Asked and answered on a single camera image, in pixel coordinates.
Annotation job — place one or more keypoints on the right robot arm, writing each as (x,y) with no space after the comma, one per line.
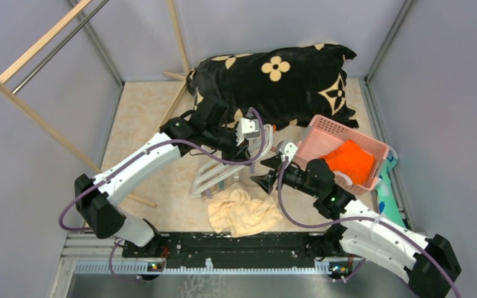
(428,265)

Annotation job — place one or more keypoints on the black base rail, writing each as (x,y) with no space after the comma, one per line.
(270,251)

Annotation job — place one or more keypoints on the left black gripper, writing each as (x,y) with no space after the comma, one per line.
(238,153)

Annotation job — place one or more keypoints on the cream boxer underwear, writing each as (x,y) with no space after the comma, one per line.
(242,211)

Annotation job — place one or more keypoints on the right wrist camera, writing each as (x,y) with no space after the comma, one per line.
(286,150)

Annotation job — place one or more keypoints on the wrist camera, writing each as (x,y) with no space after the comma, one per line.
(286,150)
(247,129)

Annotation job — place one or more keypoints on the white clip hanger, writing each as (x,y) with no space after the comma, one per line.
(214,172)

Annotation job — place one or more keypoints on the metal rack rod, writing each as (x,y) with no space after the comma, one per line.
(58,47)

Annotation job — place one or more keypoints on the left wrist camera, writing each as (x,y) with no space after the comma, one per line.
(247,129)

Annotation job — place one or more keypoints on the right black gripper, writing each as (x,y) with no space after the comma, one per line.
(266,181)

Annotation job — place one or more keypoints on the black floral pillow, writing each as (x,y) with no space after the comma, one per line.
(287,86)

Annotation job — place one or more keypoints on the orange underwear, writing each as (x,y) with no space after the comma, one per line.
(351,160)

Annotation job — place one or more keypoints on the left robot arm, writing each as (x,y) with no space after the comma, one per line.
(98,198)

